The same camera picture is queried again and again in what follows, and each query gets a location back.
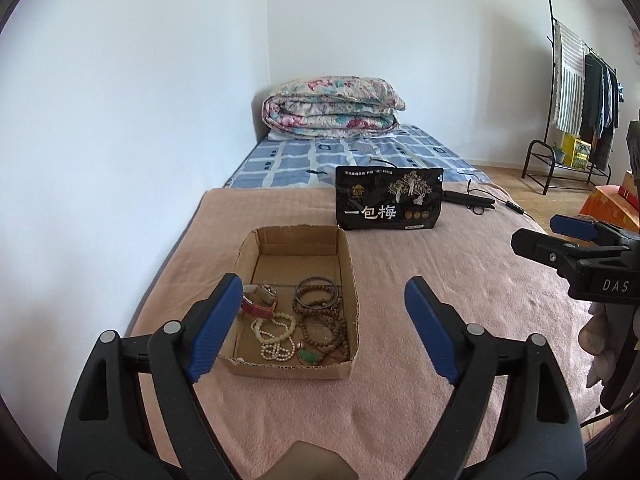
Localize cream bead bracelet jade pendant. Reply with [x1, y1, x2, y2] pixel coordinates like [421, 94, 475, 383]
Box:
[250, 313, 321, 365]

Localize right hand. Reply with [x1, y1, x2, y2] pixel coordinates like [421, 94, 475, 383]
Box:
[578, 302, 639, 411]

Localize orange gift box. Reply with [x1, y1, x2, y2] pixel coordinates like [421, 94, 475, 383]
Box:
[579, 170, 639, 233]

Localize black metal rack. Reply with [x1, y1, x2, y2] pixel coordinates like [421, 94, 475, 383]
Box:
[521, 12, 624, 194]

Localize yellow green box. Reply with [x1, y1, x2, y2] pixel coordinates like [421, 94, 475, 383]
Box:
[552, 133, 591, 169]

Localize brown cardboard box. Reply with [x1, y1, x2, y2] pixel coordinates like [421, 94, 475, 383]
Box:
[220, 226, 359, 380]

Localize dark hanging clothes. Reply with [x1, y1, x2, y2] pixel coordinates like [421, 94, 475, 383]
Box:
[579, 52, 622, 171]

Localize black snack bag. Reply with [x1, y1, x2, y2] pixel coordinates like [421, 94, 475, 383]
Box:
[334, 166, 444, 231]

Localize blue checked bed sheet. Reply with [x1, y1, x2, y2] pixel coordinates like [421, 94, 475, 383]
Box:
[226, 125, 490, 188]

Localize striped hanging cloth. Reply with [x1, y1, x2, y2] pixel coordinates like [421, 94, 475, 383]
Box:
[552, 20, 587, 136]

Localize floral folded quilt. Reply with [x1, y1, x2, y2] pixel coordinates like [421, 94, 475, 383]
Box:
[260, 76, 406, 138]

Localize black cable with switch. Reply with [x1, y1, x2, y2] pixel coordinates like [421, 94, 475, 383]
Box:
[466, 179, 536, 219]

